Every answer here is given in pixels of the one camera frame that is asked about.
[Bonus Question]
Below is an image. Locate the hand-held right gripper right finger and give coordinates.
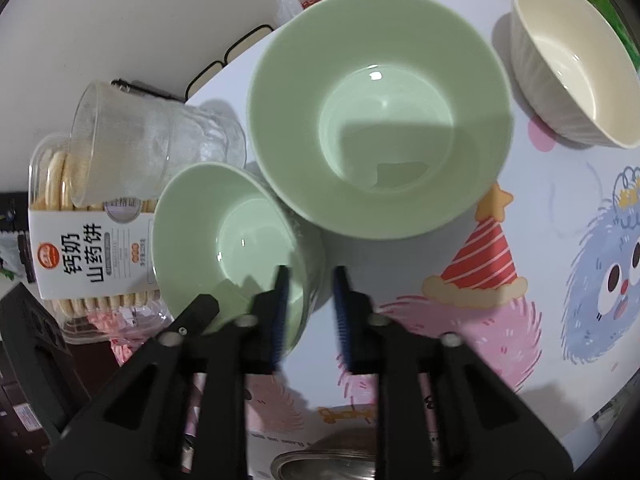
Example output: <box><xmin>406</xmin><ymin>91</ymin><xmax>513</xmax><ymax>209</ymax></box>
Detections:
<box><xmin>332</xmin><ymin>266</ymin><xmax>573</xmax><ymax>480</ymax></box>

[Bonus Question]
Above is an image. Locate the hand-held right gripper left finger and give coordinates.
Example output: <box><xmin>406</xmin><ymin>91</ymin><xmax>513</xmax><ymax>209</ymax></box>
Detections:
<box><xmin>44</xmin><ymin>265</ymin><xmax>292</xmax><ymax>480</ymax></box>

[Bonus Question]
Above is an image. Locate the green ribbed ceramic bowl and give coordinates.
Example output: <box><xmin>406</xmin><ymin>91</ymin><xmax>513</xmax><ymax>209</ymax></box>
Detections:
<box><xmin>246</xmin><ymin>0</ymin><xmax>515</xmax><ymax>240</ymax></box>
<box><xmin>152</xmin><ymin>162</ymin><xmax>326</xmax><ymax>363</ymax></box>

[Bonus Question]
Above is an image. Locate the large stainless steel bowl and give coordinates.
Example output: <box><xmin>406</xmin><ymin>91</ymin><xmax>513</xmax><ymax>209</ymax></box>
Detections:
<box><xmin>270</xmin><ymin>432</ymin><xmax>381</xmax><ymax>480</ymax></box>

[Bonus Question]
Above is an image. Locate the cream ribbed ceramic bowl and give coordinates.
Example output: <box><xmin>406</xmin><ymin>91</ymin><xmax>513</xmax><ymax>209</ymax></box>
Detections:
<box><xmin>510</xmin><ymin>0</ymin><xmax>640</xmax><ymax>150</ymax></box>

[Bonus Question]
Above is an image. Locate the pink strawberry snack bag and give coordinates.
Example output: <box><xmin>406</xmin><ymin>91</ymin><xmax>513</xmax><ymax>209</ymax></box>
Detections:
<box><xmin>87</xmin><ymin>310</ymin><xmax>208</xmax><ymax>476</ymax></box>

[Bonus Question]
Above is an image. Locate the round biscuit pack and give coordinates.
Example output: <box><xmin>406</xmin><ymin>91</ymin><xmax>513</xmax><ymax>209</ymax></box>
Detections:
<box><xmin>27</xmin><ymin>132</ymin><xmax>166</xmax><ymax>346</ymax></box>

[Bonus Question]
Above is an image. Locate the clear glass cup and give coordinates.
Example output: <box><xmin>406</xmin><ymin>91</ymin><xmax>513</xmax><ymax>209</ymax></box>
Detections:
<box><xmin>70</xmin><ymin>80</ymin><xmax>247</xmax><ymax>208</ymax></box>

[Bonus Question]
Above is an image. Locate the cartoon printed tablecloth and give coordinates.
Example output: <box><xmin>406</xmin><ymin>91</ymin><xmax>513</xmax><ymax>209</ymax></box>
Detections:
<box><xmin>185</xmin><ymin>0</ymin><xmax>640</xmax><ymax>480</ymax></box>

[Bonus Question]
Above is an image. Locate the white plastic bag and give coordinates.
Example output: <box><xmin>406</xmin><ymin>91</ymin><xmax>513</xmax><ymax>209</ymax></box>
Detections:
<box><xmin>274</xmin><ymin>0</ymin><xmax>386</xmax><ymax>28</ymax></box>

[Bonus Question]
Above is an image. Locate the green potato chips bag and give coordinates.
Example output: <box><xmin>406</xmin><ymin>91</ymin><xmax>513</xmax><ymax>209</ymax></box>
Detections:
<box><xmin>567</xmin><ymin>0</ymin><xmax>640</xmax><ymax>71</ymax></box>

